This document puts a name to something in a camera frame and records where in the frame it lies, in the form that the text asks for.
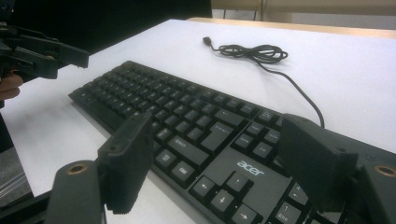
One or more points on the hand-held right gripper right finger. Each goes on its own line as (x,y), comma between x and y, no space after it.
(314,158)

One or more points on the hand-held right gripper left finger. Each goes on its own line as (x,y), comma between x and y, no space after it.
(126,161)

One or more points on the black computer keyboard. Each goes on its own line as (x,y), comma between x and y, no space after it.
(193,124)

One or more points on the black curtain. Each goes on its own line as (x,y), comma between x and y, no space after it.
(109,21)

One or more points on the light wooden table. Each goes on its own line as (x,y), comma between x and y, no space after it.
(295,27)

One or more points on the light wooden desk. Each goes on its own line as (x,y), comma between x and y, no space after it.
(311,6)

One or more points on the aluminium floor rail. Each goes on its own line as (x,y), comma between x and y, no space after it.
(12,186)

